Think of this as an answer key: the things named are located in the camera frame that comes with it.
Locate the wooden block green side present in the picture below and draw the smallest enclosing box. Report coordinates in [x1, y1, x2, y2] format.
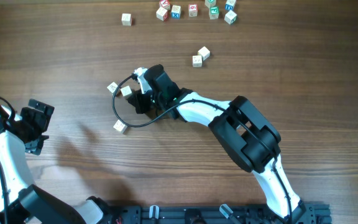
[107, 82, 120, 95]

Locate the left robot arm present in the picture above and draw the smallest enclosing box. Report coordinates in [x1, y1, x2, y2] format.
[0, 97, 104, 223]

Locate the plain wooden block centre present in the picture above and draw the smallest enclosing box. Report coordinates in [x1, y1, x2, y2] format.
[120, 86, 132, 100]

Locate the plain wooden block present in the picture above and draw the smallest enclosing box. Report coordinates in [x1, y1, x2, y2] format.
[121, 13, 132, 26]
[120, 86, 132, 100]

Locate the wooden block red side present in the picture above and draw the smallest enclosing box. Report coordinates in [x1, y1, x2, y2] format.
[156, 7, 168, 21]

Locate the plain wooden block far left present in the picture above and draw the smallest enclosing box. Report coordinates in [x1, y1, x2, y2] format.
[121, 13, 132, 26]

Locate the blue X letter block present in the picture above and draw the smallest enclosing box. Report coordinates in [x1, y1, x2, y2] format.
[171, 5, 181, 19]

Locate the red number nine block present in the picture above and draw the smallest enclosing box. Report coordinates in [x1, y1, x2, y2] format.
[188, 4, 198, 17]

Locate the red letter block top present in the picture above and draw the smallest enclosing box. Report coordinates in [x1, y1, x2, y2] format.
[159, 0, 170, 11]

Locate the green F letter block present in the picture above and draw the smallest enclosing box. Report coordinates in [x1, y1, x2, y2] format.
[209, 6, 219, 19]

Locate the green A letter block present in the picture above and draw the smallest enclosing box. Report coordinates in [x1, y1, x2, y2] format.
[205, 0, 216, 8]

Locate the blue D letter block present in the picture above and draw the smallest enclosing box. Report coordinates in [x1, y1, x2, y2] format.
[225, 0, 236, 11]

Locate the right camera cable black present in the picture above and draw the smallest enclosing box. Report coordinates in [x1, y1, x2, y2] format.
[111, 73, 293, 224]

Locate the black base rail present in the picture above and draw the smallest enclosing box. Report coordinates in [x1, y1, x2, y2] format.
[108, 203, 333, 224]

